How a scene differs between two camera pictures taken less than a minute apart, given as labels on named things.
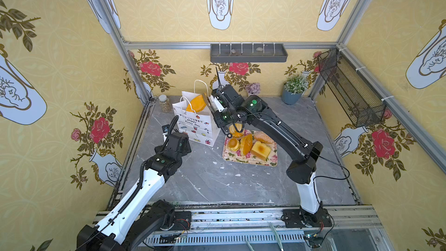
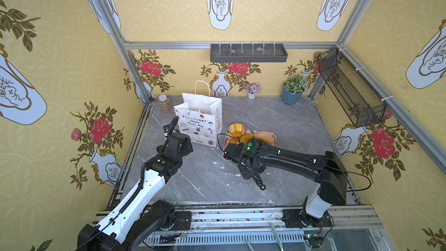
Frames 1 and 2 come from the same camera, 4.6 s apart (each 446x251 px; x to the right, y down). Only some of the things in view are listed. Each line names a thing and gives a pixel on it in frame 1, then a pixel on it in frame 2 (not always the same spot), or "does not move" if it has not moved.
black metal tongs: (212, 103) to (259, 182)
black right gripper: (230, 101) to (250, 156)
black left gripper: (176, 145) does not move
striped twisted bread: (245, 143) does not move
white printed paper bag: (196, 120) does not move
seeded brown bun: (263, 137) does not move
